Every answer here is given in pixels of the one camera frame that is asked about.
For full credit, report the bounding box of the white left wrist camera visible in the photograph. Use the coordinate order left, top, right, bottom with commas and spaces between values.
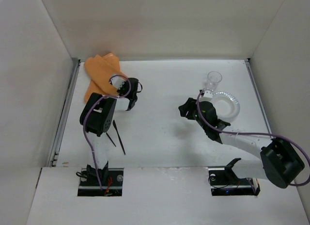
109, 74, 127, 89

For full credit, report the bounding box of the clear plastic cup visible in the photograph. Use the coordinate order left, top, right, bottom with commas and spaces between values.
205, 71, 222, 91

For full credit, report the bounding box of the white bowl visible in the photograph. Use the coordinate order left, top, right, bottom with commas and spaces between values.
211, 92, 240, 120

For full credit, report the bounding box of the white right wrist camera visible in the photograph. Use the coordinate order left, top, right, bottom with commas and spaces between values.
199, 90, 213, 102

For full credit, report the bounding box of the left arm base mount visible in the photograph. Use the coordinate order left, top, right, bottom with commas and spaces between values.
76, 167, 124, 197

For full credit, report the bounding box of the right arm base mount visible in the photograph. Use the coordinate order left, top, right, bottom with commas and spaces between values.
208, 167, 261, 196

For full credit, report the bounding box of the orange cloth placemat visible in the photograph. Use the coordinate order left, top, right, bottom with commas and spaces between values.
84, 52, 125, 103

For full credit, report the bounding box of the left aluminium frame rail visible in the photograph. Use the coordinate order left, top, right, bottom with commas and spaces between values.
46, 58, 81, 167

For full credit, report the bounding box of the aluminium frame rail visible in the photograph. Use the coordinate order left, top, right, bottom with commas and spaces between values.
244, 58, 271, 132
46, 58, 81, 167

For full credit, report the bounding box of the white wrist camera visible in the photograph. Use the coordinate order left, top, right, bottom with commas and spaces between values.
199, 90, 213, 102
109, 74, 127, 89

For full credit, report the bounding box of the black plastic knife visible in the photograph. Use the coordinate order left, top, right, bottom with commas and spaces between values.
112, 120, 126, 155

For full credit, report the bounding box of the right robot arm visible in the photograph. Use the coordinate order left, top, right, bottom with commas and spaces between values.
178, 97, 305, 189

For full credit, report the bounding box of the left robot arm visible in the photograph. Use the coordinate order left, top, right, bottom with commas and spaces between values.
79, 75, 142, 187

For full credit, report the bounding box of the right aluminium frame rail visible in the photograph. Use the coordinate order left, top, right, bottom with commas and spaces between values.
244, 58, 271, 132

